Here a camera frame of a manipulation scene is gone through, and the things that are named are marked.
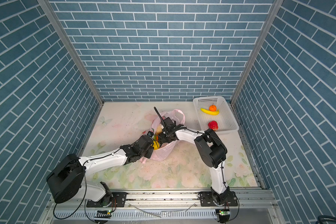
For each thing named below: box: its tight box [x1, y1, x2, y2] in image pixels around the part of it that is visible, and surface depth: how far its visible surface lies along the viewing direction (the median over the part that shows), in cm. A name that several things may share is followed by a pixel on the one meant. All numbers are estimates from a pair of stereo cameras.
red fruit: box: [208, 120, 219, 132], surface depth 102 cm
